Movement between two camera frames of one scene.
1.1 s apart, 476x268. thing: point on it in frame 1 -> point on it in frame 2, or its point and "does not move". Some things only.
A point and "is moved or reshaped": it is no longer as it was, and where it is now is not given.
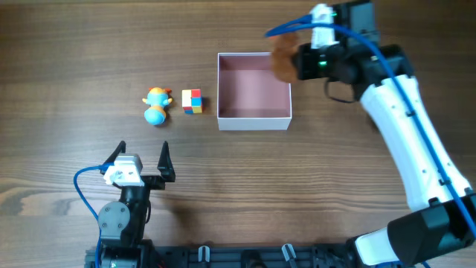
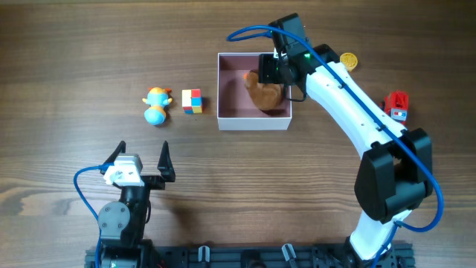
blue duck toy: x=158 y=98 does not move
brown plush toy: x=283 y=67 is moved or reshaped
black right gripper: x=304 y=52 -> x=264 y=68
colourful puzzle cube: x=192 y=101 does not move
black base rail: x=343 y=253 does not move
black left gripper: x=157 y=182 does not move
